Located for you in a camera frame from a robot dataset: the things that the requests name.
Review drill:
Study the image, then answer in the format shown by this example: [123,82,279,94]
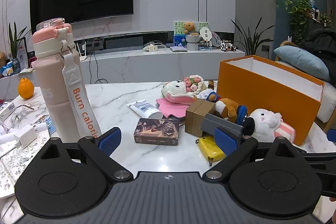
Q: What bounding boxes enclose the black jacket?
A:
[306,28,336,83]

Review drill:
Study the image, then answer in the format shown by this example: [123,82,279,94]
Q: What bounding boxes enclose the pink wallet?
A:
[156,96,195,119]

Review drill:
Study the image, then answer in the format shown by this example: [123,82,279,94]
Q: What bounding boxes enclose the clear frame glasses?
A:
[0,104,35,132]

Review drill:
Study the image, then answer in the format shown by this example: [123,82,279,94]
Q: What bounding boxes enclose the blue printed card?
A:
[31,115,57,135]

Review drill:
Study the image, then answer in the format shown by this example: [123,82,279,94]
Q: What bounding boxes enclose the orange storage box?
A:
[217,55,325,146]

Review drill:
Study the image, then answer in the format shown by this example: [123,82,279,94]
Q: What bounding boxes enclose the white scribble print sheet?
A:
[0,132,50,198]

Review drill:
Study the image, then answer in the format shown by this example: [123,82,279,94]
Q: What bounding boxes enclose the brown teddy bear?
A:
[183,22,200,36]

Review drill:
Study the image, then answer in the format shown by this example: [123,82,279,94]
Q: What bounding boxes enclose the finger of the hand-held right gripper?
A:
[299,132,336,198]

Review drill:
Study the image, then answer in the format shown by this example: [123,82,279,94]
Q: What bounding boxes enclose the dark printed card box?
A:
[133,118,180,146]

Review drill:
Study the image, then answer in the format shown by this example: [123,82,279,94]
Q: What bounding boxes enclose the white cream tube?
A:
[127,100,164,119]

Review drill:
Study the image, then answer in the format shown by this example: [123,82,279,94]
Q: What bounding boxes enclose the bushy green shelf plant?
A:
[282,0,314,43]

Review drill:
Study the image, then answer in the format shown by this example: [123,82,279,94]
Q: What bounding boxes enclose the blue snack bag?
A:
[1,60,21,75]

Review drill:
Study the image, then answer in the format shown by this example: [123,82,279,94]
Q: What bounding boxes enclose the light blue pillow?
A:
[274,45,331,82]

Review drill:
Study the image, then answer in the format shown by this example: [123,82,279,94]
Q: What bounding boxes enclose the white round hand fan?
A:
[199,26,214,42]

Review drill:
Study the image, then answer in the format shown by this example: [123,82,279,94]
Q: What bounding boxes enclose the black power cable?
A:
[88,52,108,85]

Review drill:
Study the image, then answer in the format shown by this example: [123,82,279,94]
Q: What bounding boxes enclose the wooden chair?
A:
[273,40,300,62]

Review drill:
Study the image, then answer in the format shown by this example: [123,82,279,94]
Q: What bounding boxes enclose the white device with cable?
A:
[143,41,166,52]

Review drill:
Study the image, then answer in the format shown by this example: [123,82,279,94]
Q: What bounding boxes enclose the long leaf potted plant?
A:
[230,16,273,58]

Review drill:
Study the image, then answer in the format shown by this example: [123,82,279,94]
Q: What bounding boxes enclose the orange citrus fruit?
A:
[18,77,34,98]

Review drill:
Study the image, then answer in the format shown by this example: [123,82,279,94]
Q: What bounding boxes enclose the white charger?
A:
[13,124,46,148]

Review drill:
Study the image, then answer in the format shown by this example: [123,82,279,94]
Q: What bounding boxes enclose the white fluffy plush toy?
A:
[243,108,296,146]

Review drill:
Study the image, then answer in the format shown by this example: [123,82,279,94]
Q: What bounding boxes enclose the blue green painting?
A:
[174,21,209,46]

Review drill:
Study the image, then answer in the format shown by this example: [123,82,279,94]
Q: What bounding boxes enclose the small brown cardboard box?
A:
[185,99,217,136]

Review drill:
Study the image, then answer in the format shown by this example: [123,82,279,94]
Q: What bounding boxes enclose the brown plush toy blue cap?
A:
[194,79,248,126]

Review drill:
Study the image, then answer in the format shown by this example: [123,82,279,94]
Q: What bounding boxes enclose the black white toy cows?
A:
[220,40,238,51]

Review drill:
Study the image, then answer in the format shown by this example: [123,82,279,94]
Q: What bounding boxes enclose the grey rectangular case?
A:
[201,114,244,139]

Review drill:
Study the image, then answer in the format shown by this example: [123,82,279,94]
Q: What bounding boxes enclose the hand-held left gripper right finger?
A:
[202,127,300,182]

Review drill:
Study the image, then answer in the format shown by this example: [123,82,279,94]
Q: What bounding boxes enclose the patterned round fan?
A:
[211,32,223,47]

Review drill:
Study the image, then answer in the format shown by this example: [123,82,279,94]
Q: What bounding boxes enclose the white router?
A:
[74,41,88,62]

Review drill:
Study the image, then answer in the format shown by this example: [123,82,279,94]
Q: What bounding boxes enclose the tall leafy plant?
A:
[7,21,30,62]

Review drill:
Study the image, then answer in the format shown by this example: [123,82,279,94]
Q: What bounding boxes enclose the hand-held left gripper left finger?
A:
[39,127,133,180]

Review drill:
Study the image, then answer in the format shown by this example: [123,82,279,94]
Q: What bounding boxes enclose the yellow tape measure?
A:
[196,136,226,167]

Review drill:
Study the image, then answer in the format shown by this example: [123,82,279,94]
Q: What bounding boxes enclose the pink water bottle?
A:
[31,18,103,142]

